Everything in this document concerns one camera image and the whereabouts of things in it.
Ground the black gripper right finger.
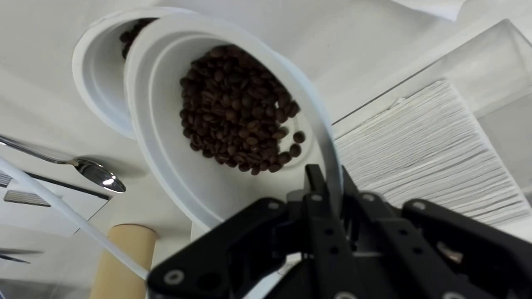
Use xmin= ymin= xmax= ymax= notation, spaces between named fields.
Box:
xmin=340 ymin=172 xmax=443 ymax=299

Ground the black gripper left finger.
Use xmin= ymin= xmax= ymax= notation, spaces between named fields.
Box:
xmin=302 ymin=165 xmax=355 ymax=299

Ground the white bowl with coffee beans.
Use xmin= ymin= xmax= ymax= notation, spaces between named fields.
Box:
xmin=124 ymin=15 xmax=342 ymax=228

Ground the clear napkin holder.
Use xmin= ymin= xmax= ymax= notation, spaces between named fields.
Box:
xmin=335 ymin=20 xmax=530 ymax=225

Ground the cardboard tube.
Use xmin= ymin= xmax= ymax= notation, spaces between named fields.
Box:
xmin=87 ymin=223 xmax=157 ymax=299

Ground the metal spoon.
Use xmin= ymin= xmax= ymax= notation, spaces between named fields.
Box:
xmin=0 ymin=135 xmax=126 ymax=193

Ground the white cable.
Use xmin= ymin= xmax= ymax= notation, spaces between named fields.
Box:
xmin=0 ymin=157 xmax=150 ymax=281

